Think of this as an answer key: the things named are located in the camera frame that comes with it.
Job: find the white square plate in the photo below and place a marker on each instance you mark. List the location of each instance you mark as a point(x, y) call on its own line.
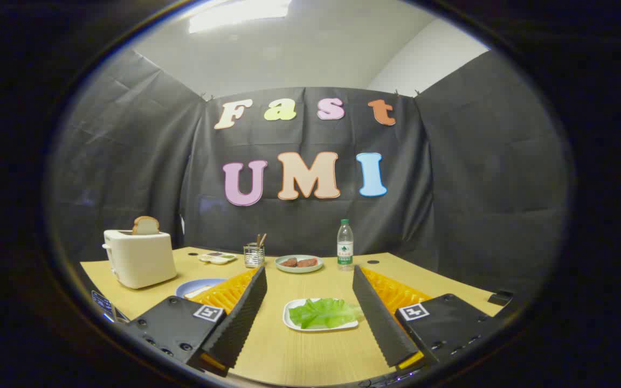
point(291, 319)

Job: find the cream white toaster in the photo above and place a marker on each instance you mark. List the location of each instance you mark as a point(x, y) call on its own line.
point(143, 258)

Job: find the black table clamp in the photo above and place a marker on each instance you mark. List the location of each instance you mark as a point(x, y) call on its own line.
point(500, 298)

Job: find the dark device with blue light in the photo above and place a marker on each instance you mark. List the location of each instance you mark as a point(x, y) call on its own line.
point(104, 304)

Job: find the black backdrop cloth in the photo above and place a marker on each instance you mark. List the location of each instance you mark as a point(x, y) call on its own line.
point(127, 161)

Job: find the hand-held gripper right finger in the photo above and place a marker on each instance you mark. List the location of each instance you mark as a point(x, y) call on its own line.
point(378, 323)

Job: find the clear water bottle green cap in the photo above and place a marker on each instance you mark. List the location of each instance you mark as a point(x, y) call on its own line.
point(345, 248)

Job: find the brown crust bread slice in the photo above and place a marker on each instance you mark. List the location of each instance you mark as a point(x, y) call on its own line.
point(146, 225)

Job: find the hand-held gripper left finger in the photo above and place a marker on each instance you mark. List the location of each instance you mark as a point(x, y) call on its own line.
point(243, 318)

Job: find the brown meat piece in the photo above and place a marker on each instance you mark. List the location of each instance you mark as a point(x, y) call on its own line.
point(307, 263)
point(289, 262)

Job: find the blue round plate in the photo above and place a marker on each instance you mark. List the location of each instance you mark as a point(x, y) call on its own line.
point(208, 281)

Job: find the white divided condiment dish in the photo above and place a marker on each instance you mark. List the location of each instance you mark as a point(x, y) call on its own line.
point(216, 258)

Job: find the green lettuce leaf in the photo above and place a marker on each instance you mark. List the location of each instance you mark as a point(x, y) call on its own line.
point(321, 313)

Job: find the pale green round plate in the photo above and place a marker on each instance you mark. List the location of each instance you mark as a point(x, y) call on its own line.
point(299, 270)

